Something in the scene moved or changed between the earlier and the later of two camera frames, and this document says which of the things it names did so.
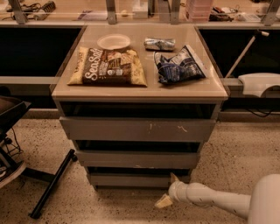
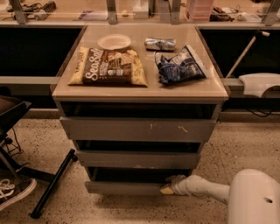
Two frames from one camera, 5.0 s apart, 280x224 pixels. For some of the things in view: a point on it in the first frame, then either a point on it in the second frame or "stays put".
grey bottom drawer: (136, 179) → (124, 188)
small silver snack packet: (159, 44) stays put
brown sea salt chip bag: (108, 67) stays put
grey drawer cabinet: (136, 100) stays put
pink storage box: (199, 10) stays put
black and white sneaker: (10, 171) → (13, 190)
